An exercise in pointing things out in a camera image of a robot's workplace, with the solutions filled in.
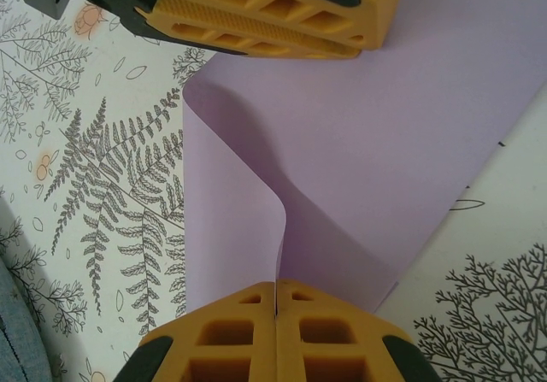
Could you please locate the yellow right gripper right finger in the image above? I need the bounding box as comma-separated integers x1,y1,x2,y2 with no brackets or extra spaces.
275,278,437,382

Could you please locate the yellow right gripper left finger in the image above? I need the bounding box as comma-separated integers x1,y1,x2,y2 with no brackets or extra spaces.
113,279,278,382

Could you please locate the purple cloth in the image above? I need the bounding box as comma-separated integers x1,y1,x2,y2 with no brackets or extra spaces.
181,0,547,317

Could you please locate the floral fern print tablecloth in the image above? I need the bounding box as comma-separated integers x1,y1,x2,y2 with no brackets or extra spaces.
0,0,547,382

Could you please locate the grey-blue fabric pouch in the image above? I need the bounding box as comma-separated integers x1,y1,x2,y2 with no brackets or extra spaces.
0,197,59,382

